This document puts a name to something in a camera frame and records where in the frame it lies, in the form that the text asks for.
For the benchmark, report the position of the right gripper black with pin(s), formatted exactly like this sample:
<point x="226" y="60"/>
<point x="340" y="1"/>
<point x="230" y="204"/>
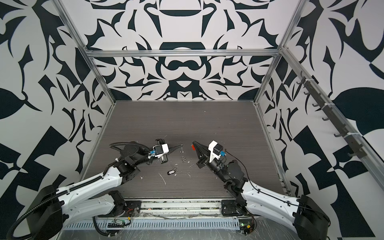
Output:
<point x="204" y="159"/>

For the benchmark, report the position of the perforated metal ring plate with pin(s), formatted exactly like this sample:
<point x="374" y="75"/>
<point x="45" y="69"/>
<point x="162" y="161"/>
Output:
<point x="183" y="158"/>

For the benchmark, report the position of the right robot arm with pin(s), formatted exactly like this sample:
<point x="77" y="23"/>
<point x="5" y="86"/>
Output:
<point x="302" y="215"/>

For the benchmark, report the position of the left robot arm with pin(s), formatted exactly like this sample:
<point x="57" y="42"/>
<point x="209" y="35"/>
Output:
<point x="117" y="173"/>

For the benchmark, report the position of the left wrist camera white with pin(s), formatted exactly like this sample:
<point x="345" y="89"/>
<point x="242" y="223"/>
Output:
<point x="160" y="150"/>

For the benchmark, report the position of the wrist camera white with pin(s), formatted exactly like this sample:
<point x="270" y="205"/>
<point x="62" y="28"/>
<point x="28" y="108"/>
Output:
<point x="216" y="151"/>
<point x="160" y="150"/>

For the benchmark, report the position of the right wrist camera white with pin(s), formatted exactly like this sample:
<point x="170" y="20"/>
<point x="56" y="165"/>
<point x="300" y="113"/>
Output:
<point x="216" y="151"/>

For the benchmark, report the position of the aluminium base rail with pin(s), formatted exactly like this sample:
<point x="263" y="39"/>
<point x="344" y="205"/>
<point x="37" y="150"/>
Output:
<point x="180" y="207"/>

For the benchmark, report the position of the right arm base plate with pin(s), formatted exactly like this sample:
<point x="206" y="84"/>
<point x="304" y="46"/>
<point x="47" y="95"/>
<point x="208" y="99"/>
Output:
<point x="234" y="208"/>

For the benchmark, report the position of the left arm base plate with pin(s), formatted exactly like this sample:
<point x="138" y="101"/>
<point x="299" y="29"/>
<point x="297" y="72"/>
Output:
<point x="130" y="209"/>

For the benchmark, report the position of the white slotted cable duct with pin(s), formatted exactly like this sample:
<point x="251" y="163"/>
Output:
<point x="177" y="224"/>

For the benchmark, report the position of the right circuit board with wires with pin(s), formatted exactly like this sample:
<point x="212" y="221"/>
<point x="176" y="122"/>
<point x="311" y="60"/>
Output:
<point x="247" y="225"/>

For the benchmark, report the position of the circuit board with wires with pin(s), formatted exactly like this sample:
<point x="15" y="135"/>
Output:
<point x="120" y="223"/>
<point x="247" y="225"/>

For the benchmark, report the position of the left circuit board with wires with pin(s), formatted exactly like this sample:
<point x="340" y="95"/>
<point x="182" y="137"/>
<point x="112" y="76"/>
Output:
<point x="120" y="223"/>

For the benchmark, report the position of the horizontal aluminium frame bar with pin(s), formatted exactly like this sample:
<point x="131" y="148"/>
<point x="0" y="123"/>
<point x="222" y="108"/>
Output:
<point x="181" y="53"/>

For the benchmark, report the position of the wall hook rail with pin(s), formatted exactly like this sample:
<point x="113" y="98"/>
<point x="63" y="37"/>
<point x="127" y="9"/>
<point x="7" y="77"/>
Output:
<point x="338" y="132"/>

